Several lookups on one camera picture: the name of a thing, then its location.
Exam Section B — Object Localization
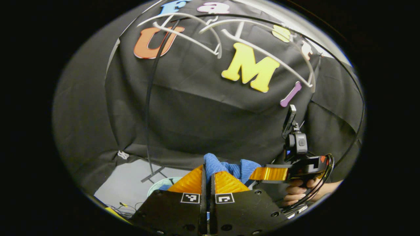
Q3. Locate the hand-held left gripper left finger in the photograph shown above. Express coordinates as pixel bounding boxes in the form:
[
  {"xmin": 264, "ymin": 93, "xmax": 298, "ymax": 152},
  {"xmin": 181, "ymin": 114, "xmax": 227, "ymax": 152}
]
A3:
[{"xmin": 131, "ymin": 164, "xmax": 207, "ymax": 236}]

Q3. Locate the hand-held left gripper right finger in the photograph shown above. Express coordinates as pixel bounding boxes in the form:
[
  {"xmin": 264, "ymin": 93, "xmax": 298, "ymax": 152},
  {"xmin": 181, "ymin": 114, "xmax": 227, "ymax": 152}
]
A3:
[{"xmin": 209, "ymin": 170, "xmax": 289, "ymax": 236}]

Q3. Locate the green laundry hamper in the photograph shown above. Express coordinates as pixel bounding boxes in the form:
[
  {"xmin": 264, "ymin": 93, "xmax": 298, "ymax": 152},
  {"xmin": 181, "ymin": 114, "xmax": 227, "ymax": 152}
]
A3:
[{"xmin": 147, "ymin": 177, "xmax": 182, "ymax": 197}]

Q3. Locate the blue jacket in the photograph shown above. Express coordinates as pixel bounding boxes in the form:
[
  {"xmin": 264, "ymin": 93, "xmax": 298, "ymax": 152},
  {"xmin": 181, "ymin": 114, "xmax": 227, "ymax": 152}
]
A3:
[{"xmin": 158, "ymin": 153, "xmax": 262, "ymax": 191}]

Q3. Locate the white clothes hanger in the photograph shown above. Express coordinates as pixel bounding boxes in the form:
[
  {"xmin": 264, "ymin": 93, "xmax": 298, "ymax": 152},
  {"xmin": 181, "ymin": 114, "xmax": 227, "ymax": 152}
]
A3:
[
  {"xmin": 137, "ymin": 12, "xmax": 223, "ymax": 59},
  {"xmin": 199, "ymin": 18, "xmax": 316, "ymax": 93}
]

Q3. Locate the black backdrop cloth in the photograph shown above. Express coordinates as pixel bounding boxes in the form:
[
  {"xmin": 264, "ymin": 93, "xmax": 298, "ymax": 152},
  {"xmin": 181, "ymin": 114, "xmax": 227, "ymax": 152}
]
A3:
[{"xmin": 52, "ymin": 0, "xmax": 365, "ymax": 197}]

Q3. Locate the black floor cable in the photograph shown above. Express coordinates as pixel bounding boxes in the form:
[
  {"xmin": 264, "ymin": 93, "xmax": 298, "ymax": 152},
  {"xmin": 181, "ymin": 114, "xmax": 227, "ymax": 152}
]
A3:
[{"xmin": 108, "ymin": 202, "xmax": 140, "ymax": 217}]

